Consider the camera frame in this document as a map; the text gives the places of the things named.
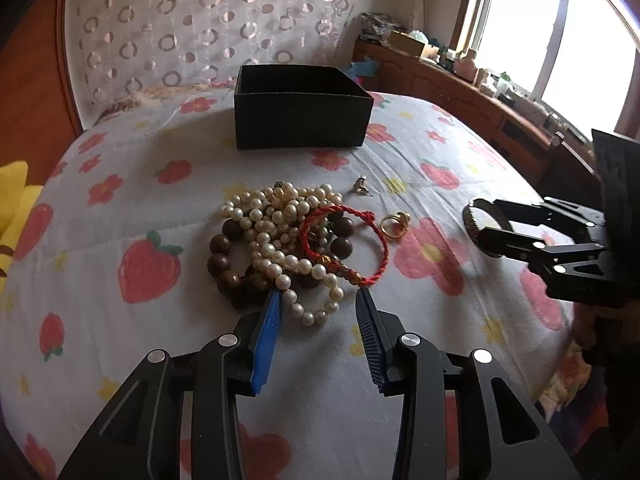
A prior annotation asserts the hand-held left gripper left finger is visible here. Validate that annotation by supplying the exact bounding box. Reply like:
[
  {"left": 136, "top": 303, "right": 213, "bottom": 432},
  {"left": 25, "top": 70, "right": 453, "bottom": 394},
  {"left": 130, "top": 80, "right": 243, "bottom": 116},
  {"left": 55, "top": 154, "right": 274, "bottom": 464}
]
[{"left": 57, "top": 289, "right": 284, "bottom": 480}]

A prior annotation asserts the dark patterned bangle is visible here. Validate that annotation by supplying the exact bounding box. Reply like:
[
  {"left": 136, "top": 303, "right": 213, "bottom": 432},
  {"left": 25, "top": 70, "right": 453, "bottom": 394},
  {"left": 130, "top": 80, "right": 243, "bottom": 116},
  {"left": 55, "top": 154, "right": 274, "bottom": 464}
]
[{"left": 462, "top": 198, "right": 521, "bottom": 259}]

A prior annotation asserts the strawberry print bedsheet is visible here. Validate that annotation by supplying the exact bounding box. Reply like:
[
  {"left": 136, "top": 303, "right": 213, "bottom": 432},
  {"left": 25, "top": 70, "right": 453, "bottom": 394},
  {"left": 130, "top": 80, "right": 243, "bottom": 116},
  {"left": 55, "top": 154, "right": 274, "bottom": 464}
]
[{"left": 0, "top": 87, "right": 576, "bottom": 480}]

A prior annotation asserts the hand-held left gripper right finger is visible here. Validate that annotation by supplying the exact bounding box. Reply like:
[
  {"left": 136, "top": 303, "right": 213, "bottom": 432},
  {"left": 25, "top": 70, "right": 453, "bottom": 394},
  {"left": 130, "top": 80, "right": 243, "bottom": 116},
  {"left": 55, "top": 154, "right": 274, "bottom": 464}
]
[{"left": 354, "top": 287, "right": 581, "bottom": 480}]

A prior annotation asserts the pink jug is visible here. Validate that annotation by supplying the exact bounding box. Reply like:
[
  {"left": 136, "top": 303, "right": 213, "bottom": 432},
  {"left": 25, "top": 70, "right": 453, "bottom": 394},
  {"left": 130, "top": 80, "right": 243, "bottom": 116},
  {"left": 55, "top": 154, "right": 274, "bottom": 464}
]
[{"left": 452, "top": 50, "right": 478, "bottom": 81}]

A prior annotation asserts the brown wooden bead bracelet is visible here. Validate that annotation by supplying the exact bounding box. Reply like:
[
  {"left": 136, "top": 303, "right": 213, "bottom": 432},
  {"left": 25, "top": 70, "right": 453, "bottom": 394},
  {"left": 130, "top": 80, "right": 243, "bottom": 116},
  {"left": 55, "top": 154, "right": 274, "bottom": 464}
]
[{"left": 207, "top": 210, "right": 357, "bottom": 311}]

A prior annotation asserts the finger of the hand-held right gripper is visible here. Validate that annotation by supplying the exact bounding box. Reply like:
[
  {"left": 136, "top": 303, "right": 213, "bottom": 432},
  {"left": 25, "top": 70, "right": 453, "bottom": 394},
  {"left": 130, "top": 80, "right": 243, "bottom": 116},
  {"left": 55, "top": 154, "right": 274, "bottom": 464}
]
[
  {"left": 479, "top": 227, "right": 613, "bottom": 287},
  {"left": 491, "top": 196, "right": 608, "bottom": 243}
]

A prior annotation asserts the gold ring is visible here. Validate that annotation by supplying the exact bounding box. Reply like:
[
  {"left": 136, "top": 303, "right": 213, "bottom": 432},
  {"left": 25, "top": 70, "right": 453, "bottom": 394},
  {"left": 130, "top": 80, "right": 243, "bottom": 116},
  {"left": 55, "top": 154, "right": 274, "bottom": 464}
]
[{"left": 379, "top": 211, "right": 412, "bottom": 239}]

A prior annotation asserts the white pearl necklace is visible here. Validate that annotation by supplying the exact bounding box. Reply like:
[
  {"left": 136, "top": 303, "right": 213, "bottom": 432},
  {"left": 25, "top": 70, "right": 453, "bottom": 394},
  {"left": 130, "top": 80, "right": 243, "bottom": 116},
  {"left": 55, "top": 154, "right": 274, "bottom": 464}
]
[{"left": 220, "top": 181, "right": 346, "bottom": 327}]

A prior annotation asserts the window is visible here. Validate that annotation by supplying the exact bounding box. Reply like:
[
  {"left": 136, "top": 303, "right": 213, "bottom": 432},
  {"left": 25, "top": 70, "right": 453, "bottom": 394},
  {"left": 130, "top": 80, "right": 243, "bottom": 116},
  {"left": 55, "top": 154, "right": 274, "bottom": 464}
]
[{"left": 450, "top": 0, "right": 640, "bottom": 136}]

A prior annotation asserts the circle patterned sheer curtain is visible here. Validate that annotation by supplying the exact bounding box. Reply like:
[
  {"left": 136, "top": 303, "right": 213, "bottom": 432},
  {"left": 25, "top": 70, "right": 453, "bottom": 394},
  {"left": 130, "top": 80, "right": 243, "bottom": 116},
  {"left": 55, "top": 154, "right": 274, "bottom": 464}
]
[{"left": 57, "top": 0, "right": 363, "bottom": 126}]

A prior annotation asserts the person's right hand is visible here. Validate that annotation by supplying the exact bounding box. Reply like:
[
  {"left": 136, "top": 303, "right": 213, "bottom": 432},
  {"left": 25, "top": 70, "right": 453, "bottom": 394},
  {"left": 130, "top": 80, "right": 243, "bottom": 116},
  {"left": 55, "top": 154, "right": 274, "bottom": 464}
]
[{"left": 572, "top": 305, "right": 608, "bottom": 351}]

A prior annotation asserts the open brown cardboard box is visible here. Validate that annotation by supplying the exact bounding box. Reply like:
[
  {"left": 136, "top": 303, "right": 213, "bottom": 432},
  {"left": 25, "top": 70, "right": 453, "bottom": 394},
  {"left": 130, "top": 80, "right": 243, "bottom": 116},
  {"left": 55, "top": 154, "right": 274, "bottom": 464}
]
[{"left": 387, "top": 30, "right": 441, "bottom": 58}]

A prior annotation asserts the long wooden cabinet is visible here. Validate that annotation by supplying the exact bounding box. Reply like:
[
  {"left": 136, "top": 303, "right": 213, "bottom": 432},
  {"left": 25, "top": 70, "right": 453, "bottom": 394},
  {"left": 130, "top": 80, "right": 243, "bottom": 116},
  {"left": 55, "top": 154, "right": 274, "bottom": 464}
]
[{"left": 352, "top": 40, "right": 601, "bottom": 186}]

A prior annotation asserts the blue plastic bag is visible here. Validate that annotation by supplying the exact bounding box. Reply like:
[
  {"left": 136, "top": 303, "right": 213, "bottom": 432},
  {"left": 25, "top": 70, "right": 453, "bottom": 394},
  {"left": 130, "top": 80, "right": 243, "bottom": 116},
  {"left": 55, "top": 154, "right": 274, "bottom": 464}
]
[{"left": 347, "top": 57, "right": 378, "bottom": 78}]

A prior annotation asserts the yellow plush toy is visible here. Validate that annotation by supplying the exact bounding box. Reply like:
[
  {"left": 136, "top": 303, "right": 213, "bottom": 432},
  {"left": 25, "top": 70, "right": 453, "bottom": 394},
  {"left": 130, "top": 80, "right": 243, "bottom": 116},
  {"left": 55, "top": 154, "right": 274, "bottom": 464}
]
[{"left": 0, "top": 160, "right": 45, "bottom": 293}]

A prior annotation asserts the red string bracelet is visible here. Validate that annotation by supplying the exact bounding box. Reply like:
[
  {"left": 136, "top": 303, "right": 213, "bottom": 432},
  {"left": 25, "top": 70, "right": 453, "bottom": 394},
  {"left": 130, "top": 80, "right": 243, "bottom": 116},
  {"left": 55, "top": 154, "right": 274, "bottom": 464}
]
[{"left": 298, "top": 203, "right": 390, "bottom": 288}]

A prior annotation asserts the black cardboard box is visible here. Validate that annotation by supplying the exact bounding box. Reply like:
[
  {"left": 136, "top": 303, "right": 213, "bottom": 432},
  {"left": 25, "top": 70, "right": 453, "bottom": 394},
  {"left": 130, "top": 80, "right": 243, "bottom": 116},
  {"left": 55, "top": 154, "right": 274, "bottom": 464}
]
[{"left": 233, "top": 64, "right": 374, "bottom": 151}]

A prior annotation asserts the pile of patterned bags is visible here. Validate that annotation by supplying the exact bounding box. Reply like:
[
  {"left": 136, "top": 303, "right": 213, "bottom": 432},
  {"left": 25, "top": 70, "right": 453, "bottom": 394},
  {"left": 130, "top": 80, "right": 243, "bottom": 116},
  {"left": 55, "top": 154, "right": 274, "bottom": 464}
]
[{"left": 359, "top": 12, "right": 406, "bottom": 43}]

